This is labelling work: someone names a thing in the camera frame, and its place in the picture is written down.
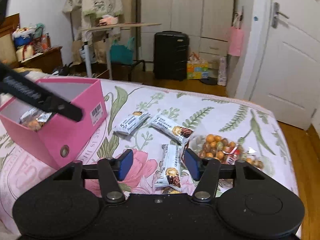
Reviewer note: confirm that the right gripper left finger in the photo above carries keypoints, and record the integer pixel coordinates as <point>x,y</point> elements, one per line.
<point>110,173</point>

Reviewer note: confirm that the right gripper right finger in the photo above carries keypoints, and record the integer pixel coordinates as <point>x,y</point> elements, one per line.
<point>206,173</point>

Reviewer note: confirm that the clear bag mixed nuts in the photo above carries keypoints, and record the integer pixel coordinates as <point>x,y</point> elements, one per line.
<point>226,151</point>

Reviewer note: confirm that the white snack bar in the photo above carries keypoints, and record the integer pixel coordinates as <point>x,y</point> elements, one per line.
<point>170,173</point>
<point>170,128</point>
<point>132,122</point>

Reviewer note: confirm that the black orange snack bar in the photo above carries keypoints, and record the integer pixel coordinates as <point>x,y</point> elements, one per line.
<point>169,190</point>

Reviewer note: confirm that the floral bed sheet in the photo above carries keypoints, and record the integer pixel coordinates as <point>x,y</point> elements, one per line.
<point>234,120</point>

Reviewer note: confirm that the wooden nightstand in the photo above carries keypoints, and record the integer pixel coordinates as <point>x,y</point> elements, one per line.
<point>48,61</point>

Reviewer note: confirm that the clear bag of nuts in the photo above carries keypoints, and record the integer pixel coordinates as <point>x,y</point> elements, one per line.
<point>35,119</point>

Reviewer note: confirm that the pink cardboard box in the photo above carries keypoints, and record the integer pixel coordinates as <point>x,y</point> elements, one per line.
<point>61,139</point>

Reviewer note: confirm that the colourful cardboard box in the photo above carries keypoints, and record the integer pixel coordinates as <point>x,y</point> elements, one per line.
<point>197,68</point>

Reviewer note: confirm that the folding side table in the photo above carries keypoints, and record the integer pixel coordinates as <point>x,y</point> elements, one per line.
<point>107,30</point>

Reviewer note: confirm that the teal bag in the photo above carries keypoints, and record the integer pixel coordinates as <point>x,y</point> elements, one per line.
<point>122,54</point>

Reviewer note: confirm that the white door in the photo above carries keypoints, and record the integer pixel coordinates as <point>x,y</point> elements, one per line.
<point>288,80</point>

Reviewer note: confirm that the black suitcase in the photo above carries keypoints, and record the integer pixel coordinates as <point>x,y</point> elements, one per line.
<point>170,55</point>

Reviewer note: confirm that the pink hanging bag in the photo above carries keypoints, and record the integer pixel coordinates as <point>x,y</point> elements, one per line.
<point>236,34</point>

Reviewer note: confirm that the white wardrobe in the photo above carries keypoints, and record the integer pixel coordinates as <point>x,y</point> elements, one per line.
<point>206,22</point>

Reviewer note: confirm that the door handle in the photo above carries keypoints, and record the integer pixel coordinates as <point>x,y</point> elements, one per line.
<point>276,14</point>

